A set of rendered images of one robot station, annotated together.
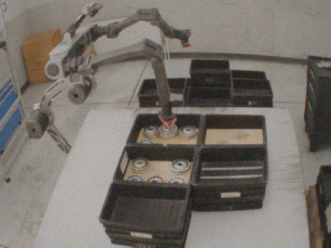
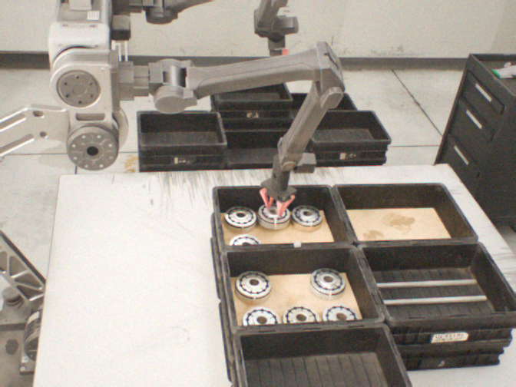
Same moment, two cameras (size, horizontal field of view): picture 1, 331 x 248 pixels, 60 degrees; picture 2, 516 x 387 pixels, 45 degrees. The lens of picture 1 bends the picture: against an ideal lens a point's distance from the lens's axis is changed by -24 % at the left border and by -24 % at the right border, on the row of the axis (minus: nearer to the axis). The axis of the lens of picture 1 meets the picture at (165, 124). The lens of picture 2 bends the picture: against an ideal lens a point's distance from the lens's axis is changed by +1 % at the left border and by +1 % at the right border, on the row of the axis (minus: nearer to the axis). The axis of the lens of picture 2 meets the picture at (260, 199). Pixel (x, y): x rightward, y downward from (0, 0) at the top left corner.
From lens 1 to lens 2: 0.85 m
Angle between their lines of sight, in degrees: 22
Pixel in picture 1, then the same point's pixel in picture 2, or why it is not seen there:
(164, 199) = (331, 354)
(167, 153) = (299, 260)
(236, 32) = not seen: hidden behind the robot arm
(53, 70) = (81, 89)
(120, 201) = (248, 372)
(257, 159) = (458, 264)
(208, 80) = (250, 117)
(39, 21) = not seen: outside the picture
